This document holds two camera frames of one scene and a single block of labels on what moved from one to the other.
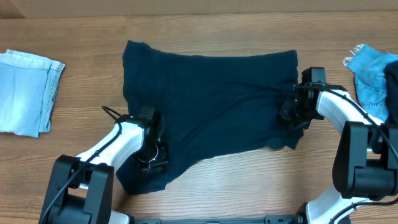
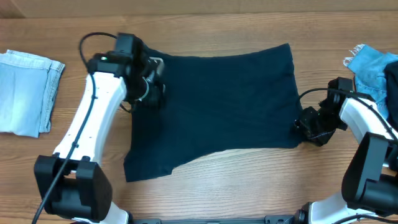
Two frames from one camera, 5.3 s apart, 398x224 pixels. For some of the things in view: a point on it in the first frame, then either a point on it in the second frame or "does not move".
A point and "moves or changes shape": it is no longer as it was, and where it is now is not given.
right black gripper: [290, 109] -> [310, 123]
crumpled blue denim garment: [368, 65] does not move
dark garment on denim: [390, 71] does not move
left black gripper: [154, 160] -> [154, 94]
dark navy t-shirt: [209, 106] moves or changes shape
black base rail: [300, 219] does not move
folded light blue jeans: [28, 86] does not move
